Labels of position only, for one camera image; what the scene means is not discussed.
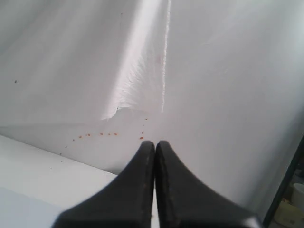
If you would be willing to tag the white backdrop paper sheet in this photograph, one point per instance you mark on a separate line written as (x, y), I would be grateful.
(80, 61)

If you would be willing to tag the dark vertical frame post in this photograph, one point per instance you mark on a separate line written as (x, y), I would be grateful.
(299, 153)

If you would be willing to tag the yellowish crumpled background item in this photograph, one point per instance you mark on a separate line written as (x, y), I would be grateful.
(289, 216)

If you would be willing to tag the white bucket in background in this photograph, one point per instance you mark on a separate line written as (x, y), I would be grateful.
(298, 196)

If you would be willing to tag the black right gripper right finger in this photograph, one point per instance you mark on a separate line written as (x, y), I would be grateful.
(183, 201)

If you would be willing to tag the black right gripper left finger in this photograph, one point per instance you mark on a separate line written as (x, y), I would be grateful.
(126, 202)

